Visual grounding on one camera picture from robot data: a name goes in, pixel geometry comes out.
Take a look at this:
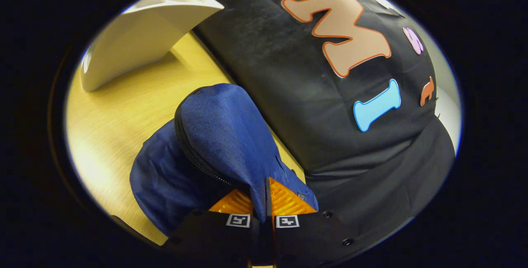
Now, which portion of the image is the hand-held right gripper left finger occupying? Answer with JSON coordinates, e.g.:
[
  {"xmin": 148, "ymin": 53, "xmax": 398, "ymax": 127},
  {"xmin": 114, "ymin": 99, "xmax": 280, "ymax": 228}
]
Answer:
[{"xmin": 163, "ymin": 189, "xmax": 264, "ymax": 268}]

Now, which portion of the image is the white bookshelf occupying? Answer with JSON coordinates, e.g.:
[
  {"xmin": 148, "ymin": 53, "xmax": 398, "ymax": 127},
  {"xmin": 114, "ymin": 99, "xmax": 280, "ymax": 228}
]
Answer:
[{"xmin": 80, "ymin": 0, "xmax": 224, "ymax": 92}]

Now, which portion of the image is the black backdrop cloth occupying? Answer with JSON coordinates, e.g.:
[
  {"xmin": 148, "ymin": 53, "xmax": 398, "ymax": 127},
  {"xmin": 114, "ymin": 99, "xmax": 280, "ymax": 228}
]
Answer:
[{"xmin": 165, "ymin": 0, "xmax": 456, "ymax": 252}]

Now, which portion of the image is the blue schoolbag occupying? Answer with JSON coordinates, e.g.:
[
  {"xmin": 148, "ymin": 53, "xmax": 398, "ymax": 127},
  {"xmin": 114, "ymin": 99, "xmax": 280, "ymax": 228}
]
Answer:
[{"xmin": 129, "ymin": 83, "xmax": 319, "ymax": 236}]

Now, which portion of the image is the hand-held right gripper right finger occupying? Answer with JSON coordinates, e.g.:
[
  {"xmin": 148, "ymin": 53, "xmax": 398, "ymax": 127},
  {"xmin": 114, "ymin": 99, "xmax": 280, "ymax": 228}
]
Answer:
[{"xmin": 266, "ymin": 177, "xmax": 372, "ymax": 268}]

